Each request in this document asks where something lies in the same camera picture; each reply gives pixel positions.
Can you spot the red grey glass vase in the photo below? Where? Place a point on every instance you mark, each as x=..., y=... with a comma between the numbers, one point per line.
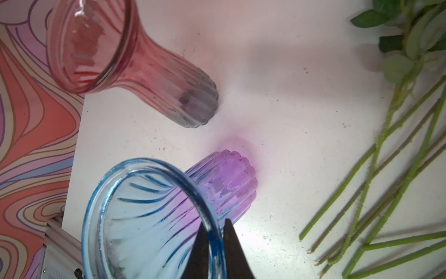
x=97, y=45

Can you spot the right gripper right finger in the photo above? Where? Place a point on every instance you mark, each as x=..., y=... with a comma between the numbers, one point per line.
x=237, y=266

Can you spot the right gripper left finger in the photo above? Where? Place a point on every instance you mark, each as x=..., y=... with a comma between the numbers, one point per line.
x=198, y=263

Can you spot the blue purple glass vase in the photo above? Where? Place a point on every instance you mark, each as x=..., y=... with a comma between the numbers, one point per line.
x=142, y=219

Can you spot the bunch of artificial flowers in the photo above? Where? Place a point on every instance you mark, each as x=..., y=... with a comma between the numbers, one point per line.
x=410, y=138

